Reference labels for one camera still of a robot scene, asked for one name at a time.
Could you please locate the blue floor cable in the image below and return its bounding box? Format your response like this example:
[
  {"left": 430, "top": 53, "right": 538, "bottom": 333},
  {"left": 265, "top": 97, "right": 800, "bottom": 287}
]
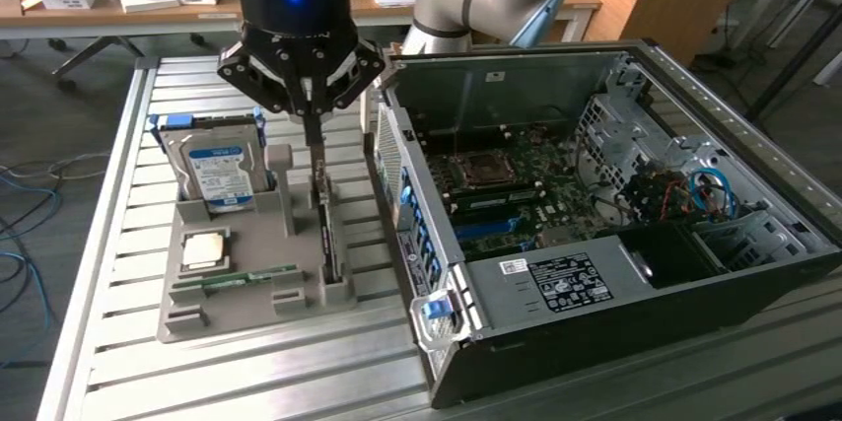
[{"left": 0, "top": 164, "right": 62, "bottom": 369}]

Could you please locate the grey power supply unit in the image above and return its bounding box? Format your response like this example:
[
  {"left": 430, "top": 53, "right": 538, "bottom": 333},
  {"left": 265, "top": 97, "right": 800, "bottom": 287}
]
[{"left": 463, "top": 236, "right": 653, "bottom": 333}]

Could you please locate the hard disk with blue bracket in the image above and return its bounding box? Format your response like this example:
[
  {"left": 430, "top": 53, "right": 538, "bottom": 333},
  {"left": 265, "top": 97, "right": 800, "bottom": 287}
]
[{"left": 148, "top": 105, "right": 273, "bottom": 215}]

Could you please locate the CPU chip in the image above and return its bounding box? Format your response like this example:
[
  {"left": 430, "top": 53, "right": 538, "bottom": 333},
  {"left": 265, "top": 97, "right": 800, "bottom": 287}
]
[{"left": 180, "top": 232, "right": 230, "bottom": 269}]

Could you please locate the white floor cable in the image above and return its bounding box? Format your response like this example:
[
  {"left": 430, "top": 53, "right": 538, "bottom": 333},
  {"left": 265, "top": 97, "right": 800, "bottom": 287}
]
[{"left": 0, "top": 152, "right": 111, "bottom": 181}]

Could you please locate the black installed RAM stick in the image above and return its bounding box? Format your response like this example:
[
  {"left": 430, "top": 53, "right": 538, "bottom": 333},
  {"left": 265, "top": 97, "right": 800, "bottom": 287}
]
[{"left": 450, "top": 186, "right": 545, "bottom": 210}]

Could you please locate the grey plastic parts rack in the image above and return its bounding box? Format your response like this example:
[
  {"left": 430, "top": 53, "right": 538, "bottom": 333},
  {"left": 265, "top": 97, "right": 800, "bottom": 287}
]
[{"left": 155, "top": 142, "right": 361, "bottom": 343}]

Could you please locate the open black PC case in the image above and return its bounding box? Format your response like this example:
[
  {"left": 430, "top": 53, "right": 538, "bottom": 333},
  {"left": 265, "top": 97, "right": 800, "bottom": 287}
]
[{"left": 359, "top": 38, "right": 842, "bottom": 410}]

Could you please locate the CPU socket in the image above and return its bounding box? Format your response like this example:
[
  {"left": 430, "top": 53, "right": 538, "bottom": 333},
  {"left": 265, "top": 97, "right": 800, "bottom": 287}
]
[{"left": 446, "top": 149, "right": 518, "bottom": 190}]

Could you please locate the black graphics card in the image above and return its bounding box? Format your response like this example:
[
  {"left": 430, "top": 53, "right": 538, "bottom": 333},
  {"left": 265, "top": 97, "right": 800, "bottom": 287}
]
[{"left": 302, "top": 113, "right": 347, "bottom": 289}]

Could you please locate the metal disk bay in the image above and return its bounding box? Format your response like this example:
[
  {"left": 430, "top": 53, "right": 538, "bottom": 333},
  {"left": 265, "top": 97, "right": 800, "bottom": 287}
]
[{"left": 690, "top": 211, "right": 808, "bottom": 274}]

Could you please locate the wooden desk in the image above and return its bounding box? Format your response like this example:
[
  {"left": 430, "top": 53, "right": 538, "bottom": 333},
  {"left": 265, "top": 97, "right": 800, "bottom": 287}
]
[{"left": 0, "top": 0, "right": 605, "bottom": 55}]

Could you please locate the black fan shroud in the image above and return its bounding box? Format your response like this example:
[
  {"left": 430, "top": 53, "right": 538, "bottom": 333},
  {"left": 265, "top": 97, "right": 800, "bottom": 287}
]
[{"left": 617, "top": 223, "right": 729, "bottom": 290}]

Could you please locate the green motherboard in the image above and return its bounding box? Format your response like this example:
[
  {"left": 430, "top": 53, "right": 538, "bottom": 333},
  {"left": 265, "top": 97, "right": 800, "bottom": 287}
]
[{"left": 421, "top": 129, "right": 626, "bottom": 262}]

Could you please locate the blue expansion slot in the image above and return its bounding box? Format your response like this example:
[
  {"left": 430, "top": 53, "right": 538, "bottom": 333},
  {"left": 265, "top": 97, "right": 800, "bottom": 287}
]
[{"left": 453, "top": 216, "right": 527, "bottom": 241}]

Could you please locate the blue wire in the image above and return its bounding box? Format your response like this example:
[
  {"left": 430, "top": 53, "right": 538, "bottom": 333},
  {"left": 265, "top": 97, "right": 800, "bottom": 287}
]
[{"left": 688, "top": 167, "right": 740, "bottom": 223}]

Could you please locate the green RAM stick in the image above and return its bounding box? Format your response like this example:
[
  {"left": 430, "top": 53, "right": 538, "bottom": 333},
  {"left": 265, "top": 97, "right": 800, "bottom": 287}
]
[{"left": 171, "top": 265, "right": 298, "bottom": 289}]

